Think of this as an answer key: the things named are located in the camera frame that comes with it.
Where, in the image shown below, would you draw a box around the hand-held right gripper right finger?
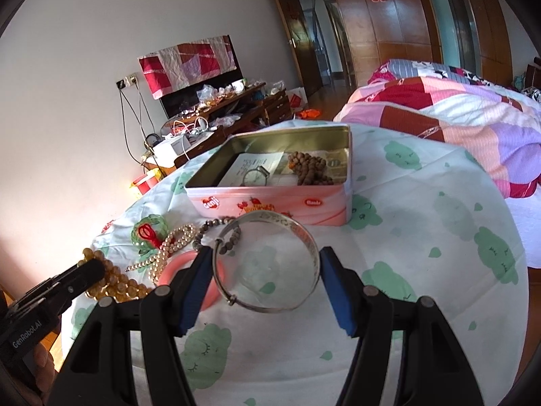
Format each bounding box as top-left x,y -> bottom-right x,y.
319,245 -> 487,406

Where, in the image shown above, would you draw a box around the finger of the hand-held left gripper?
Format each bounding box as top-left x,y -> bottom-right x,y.
25,258 -> 106,316

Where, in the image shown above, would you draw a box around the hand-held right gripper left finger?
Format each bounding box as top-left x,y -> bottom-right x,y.
48,245 -> 220,406

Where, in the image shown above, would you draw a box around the amber bead necklace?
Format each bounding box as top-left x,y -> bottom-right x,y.
81,247 -> 155,303

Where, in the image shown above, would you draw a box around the green bangle with red knot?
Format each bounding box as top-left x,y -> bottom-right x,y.
132,216 -> 170,256

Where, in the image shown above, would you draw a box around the dark bead bracelet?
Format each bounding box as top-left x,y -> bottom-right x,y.
192,216 -> 243,256

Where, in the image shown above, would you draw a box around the silver bangle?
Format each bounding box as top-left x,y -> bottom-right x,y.
211,212 -> 324,314

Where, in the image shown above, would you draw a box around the pink tin box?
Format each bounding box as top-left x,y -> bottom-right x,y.
184,125 -> 353,227

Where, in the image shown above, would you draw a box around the person's left hand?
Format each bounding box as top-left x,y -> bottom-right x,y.
25,338 -> 57,406

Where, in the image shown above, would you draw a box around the white tablecloth with green bears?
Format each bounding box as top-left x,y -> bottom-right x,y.
61,120 -> 531,406

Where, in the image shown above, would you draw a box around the red and yellow box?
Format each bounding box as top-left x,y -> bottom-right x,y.
129,169 -> 163,195

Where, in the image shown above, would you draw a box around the silver wrist watch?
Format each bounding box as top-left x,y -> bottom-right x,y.
241,165 -> 271,187

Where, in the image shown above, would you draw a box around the green paper note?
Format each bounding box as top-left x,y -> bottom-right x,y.
315,149 -> 349,170

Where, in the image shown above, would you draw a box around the white box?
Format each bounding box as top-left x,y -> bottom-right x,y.
151,135 -> 193,167

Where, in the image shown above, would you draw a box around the black television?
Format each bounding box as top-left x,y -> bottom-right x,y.
158,36 -> 246,119

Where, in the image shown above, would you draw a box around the wooden television cabinet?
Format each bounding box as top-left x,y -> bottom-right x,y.
144,82 -> 297,174

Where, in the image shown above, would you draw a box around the white paper bag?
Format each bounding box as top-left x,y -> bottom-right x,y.
287,87 -> 309,108

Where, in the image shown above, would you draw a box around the red and white patchwork cloth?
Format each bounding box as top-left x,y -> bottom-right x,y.
138,36 -> 238,100

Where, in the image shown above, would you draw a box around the patchwork quilt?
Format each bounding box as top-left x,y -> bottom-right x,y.
334,58 -> 541,199

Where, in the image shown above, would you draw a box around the wooden door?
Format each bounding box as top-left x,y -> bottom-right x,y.
279,0 -> 322,98

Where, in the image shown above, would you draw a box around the wooden wardrobe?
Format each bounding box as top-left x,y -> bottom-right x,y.
323,0 -> 514,94

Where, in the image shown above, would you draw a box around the brown seed bead bracelet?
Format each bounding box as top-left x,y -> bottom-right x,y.
287,151 -> 339,187

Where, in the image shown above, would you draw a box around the white charging cable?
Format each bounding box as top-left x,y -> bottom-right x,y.
171,118 -> 212,136

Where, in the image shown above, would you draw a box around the black power cable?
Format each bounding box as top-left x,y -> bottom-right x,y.
135,86 -> 158,144
119,89 -> 142,163

